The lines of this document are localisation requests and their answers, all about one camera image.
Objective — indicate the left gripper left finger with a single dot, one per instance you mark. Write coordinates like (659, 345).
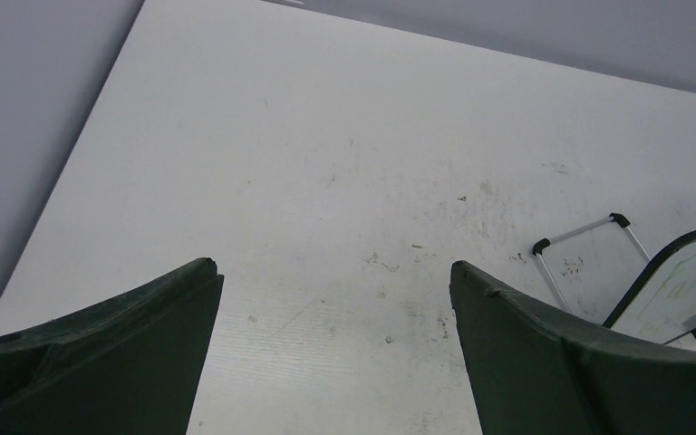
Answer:
(130, 364)

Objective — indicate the black framed small whiteboard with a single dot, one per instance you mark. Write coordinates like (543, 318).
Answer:
(659, 306)

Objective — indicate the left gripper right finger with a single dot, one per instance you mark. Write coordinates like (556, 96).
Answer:
(534, 369)

